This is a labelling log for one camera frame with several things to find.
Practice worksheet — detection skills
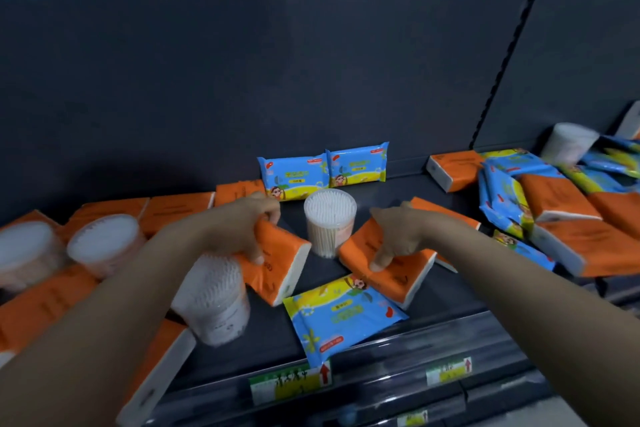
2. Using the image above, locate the person's left hand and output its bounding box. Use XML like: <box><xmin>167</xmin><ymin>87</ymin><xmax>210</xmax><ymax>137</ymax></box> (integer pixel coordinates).
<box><xmin>200</xmin><ymin>193</ymin><xmax>282</xmax><ymax>266</ymax></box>

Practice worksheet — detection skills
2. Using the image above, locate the person's right hand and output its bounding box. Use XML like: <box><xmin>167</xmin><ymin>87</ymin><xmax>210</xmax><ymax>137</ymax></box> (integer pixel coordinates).
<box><xmin>369</xmin><ymin>204</ymin><xmax>444</xmax><ymax>272</ymax></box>

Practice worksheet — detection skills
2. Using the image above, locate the orange tissue pack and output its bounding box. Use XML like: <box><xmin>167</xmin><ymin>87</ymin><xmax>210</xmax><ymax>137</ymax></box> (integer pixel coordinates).
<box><xmin>519</xmin><ymin>174</ymin><xmax>603</xmax><ymax>224</ymax></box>
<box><xmin>214</xmin><ymin>179</ymin><xmax>267</xmax><ymax>207</ymax></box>
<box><xmin>529</xmin><ymin>221</ymin><xmax>640</xmax><ymax>279</ymax></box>
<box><xmin>0</xmin><ymin>209</ymin><xmax>62</xmax><ymax>235</ymax></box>
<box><xmin>426</xmin><ymin>150</ymin><xmax>485</xmax><ymax>193</ymax></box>
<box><xmin>338</xmin><ymin>218</ymin><xmax>437</xmax><ymax>310</ymax></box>
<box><xmin>234</xmin><ymin>218</ymin><xmax>312</xmax><ymax>308</ymax></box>
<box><xmin>116</xmin><ymin>319</ymin><xmax>197</xmax><ymax>427</ymax></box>
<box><xmin>139</xmin><ymin>191</ymin><xmax>216</xmax><ymax>238</ymax></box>
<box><xmin>409</xmin><ymin>196</ymin><xmax>482</xmax><ymax>274</ymax></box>
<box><xmin>59</xmin><ymin>197</ymin><xmax>151</xmax><ymax>242</ymax></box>
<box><xmin>587</xmin><ymin>191</ymin><xmax>640</xmax><ymax>242</ymax></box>
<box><xmin>0</xmin><ymin>264</ymin><xmax>101</xmax><ymax>370</ymax></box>

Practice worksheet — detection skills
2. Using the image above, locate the person's left forearm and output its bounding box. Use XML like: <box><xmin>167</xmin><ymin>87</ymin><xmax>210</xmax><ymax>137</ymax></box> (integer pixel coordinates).
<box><xmin>0</xmin><ymin>219</ymin><xmax>226</xmax><ymax>427</ymax></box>

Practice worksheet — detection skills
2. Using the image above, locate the person's right forearm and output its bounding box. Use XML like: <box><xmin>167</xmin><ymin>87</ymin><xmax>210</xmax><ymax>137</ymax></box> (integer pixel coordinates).
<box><xmin>432</xmin><ymin>222</ymin><xmax>640</xmax><ymax>427</ymax></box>

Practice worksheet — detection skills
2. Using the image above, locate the clear cotton swab jar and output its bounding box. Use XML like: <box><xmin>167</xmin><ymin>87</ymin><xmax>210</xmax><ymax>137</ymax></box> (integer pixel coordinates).
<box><xmin>540</xmin><ymin>122</ymin><xmax>600</xmax><ymax>167</ymax></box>
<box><xmin>0</xmin><ymin>220</ymin><xmax>67</xmax><ymax>293</ymax></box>
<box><xmin>66</xmin><ymin>214</ymin><xmax>147</xmax><ymax>280</ymax></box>
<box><xmin>303</xmin><ymin>188</ymin><xmax>358</xmax><ymax>259</ymax></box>
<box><xmin>171</xmin><ymin>254</ymin><xmax>251</xmax><ymax>347</ymax></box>

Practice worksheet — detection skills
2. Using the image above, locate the dark metal shelf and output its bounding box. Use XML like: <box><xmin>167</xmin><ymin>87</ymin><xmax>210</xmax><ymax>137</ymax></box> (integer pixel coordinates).
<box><xmin>0</xmin><ymin>170</ymin><xmax>640</xmax><ymax>427</ymax></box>

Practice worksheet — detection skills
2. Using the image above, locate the blue wet wipe packet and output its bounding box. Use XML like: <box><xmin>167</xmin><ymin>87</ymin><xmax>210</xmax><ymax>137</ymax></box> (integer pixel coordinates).
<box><xmin>282</xmin><ymin>274</ymin><xmax>409</xmax><ymax>368</ymax></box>
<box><xmin>325</xmin><ymin>142</ymin><xmax>390</xmax><ymax>188</ymax></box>
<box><xmin>257</xmin><ymin>153</ymin><xmax>331</xmax><ymax>201</ymax></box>

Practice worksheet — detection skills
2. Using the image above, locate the green yellow price label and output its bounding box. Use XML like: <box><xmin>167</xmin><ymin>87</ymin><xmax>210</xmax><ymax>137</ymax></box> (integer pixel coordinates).
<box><xmin>425</xmin><ymin>356</ymin><xmax>474</xmax><ymax>388</ymax></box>
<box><xmin>397</xmin><ymin>409</ymin><xmax>430</xmax><ymax>427</ymax></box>
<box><xmin>248</xmin><ymin>360</ymin><xmax>334</xmax><ymax>407</ymax></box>

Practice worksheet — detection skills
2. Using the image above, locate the pile of blue wipe packets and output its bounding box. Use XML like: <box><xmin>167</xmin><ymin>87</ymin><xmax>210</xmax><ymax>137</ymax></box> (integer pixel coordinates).
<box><xmin>477</xmin><ymin>135</ymin><xmax>640</xmax><ymax>272</ymax></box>

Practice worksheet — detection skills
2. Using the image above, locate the dark shelf back panel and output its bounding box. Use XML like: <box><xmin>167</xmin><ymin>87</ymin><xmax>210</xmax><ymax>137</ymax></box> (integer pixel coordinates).
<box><xmin>472</xmin><ymin>0</ymin><xmax>640</xmax><ymax>152</ymax></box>
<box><xmin>0</xmin><ymin>0</ymin><xmax>532</xmax><ymax>227</ymax></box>

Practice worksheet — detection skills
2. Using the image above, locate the dark slotted shelf upright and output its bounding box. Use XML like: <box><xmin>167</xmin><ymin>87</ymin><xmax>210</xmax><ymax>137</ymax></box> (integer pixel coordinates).
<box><xmin>469</xmin><ymin>0</ymin><xmax>549</xmax><ymax>151</ymax></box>

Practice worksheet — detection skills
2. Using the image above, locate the white pack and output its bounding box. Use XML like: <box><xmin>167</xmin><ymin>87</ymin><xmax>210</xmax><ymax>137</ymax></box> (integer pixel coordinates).
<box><xmin>615</xmin><ymin>100</ymin><xmax>640</xmax><ymax>140</ymax></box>

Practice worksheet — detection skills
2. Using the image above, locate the clear shelf price rail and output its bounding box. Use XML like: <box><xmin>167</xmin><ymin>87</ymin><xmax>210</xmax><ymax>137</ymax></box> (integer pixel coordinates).
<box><xmin>145</xmin><ymin>309</ymin><xmax>556</xmax><ymax>427</ymax></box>

